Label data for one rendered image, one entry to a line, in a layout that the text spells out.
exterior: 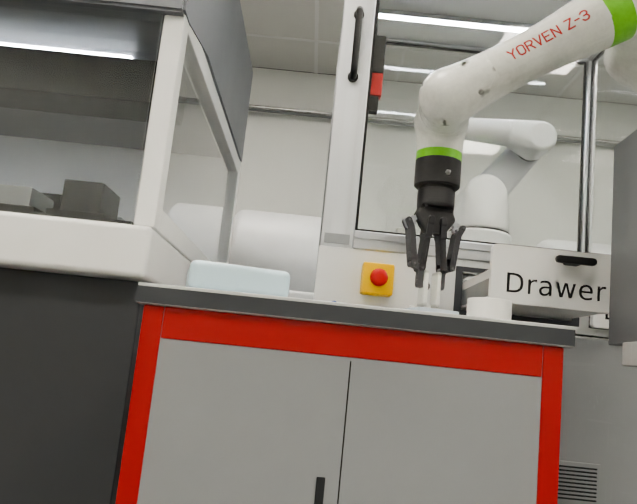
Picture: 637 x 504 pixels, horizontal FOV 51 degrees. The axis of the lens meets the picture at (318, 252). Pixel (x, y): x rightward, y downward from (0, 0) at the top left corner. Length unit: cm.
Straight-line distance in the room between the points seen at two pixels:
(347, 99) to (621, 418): 97
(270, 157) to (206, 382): 404
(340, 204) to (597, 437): 79
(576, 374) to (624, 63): 68
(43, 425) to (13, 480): 12
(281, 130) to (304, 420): 415
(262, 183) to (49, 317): 356
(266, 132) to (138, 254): 371
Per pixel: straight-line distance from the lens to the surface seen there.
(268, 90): 512
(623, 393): 170
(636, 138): 134
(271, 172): 491
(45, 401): 146
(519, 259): 131
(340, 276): 156
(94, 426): 143
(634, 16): 139
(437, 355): 97
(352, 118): 165
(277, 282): 100
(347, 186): 160
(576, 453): 167
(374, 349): 96
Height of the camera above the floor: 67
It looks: 9 degrees up
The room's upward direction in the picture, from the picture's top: 6 degrees clockwise
